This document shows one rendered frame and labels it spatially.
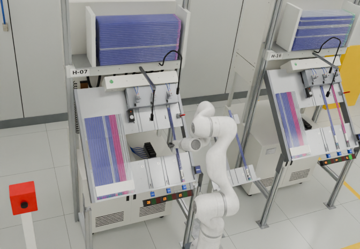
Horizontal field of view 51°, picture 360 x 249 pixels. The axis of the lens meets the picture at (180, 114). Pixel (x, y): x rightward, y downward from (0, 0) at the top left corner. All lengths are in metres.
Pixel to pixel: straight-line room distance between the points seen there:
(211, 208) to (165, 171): 0.71
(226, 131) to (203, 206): 0.37
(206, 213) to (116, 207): 1.19
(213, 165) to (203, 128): 0.19
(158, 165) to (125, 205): 0.59
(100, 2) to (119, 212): 1.53
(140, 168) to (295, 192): 1.83
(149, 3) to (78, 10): 0.45
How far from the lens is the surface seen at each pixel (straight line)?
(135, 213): 3.06
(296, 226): 3.52
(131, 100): 2.46
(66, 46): 2.35
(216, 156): 1.85
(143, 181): 2.46
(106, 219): 3.01
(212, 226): 1.97
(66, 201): 3.42
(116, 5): 2.46
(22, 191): 2.42
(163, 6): 2.56
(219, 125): 1.84
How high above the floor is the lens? 2.44
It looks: 33 degrees down
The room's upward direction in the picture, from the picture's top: 7 degrees clockwise
